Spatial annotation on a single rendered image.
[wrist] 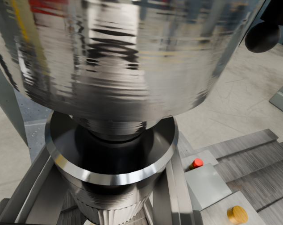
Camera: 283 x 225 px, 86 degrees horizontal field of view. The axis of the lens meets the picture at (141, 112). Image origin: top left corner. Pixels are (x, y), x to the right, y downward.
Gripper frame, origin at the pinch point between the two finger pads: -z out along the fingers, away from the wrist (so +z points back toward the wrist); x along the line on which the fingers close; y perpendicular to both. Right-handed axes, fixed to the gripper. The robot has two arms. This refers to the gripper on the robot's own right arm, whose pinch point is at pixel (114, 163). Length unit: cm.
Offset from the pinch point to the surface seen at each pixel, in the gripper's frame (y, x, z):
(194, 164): 16.0, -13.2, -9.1
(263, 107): 120, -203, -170
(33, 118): 25.6, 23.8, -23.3
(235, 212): 16.4, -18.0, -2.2
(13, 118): 31, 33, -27
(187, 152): 22.1, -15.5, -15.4
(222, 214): 18.2, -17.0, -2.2
